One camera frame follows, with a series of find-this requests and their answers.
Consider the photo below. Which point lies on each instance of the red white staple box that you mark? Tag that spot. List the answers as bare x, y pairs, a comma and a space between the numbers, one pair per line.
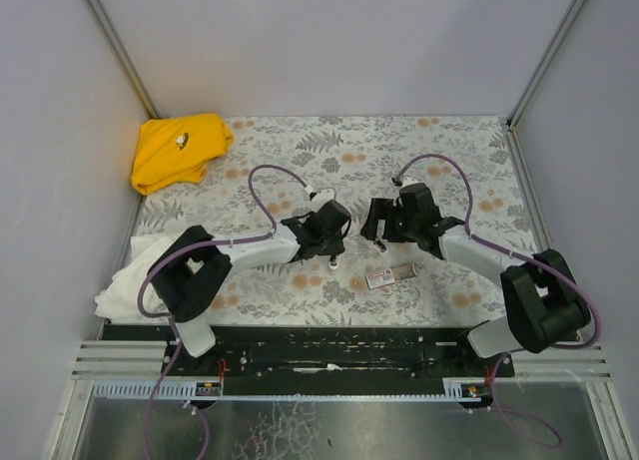
390, 276

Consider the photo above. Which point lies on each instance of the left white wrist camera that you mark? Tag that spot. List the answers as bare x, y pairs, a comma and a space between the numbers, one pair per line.
319, 197

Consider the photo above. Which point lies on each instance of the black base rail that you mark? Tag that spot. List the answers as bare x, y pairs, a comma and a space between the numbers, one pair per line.
419, 351

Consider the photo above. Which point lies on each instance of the white slotted cable duct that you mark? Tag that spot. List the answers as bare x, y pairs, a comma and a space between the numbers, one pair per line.
196, 391

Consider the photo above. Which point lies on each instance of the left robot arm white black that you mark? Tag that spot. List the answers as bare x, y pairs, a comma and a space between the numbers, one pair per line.
188, 276

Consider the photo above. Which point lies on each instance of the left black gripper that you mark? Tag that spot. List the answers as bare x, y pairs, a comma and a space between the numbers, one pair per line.
328, 245

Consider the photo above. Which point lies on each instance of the yellow folded cloth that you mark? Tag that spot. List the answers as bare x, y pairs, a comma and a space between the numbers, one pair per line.
177, 150

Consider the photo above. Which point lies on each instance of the floral patterned table mat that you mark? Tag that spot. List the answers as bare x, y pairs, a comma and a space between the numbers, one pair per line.
465, 161

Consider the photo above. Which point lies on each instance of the white crumpled cloth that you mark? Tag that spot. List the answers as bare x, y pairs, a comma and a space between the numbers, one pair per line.
118, 302

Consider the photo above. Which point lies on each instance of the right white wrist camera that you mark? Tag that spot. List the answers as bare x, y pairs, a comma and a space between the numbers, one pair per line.
402, 182

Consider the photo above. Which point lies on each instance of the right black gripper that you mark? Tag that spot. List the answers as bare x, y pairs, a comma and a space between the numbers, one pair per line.
376, 226

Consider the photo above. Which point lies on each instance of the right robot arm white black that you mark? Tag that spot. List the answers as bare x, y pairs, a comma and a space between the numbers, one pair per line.
542, 306

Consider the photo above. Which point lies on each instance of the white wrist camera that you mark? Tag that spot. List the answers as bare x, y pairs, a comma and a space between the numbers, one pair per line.
319, 197
402, 182

